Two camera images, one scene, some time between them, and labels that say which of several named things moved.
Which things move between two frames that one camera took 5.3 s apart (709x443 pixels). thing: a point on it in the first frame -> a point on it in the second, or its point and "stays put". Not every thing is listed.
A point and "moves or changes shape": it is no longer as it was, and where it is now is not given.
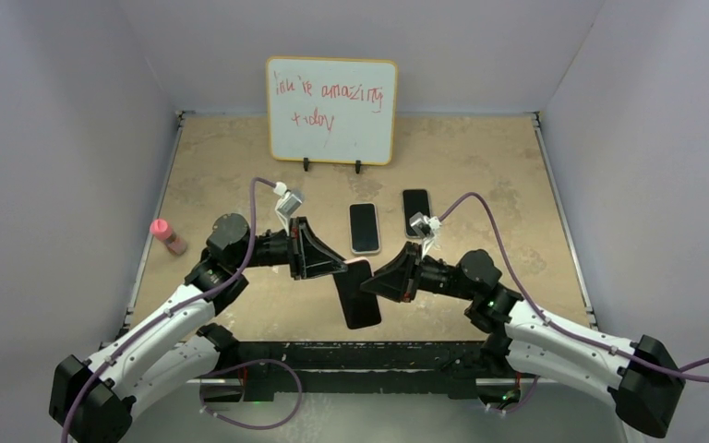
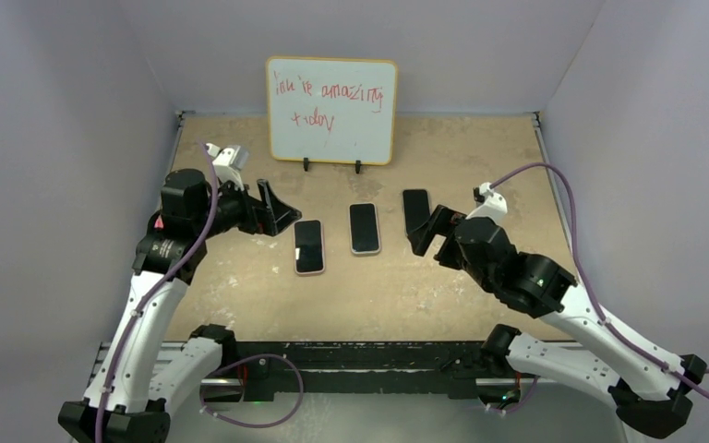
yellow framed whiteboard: [341, 111] stays put
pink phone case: [360, 307] moves or changes shape
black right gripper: [400, 280] -> [440, 222]
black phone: [364, 227] stays put
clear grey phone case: [364, 228] stays put
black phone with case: [414, 200] stays put
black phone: [361, 308] moves or changes shape
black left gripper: [306, 255] -> [270, 217]
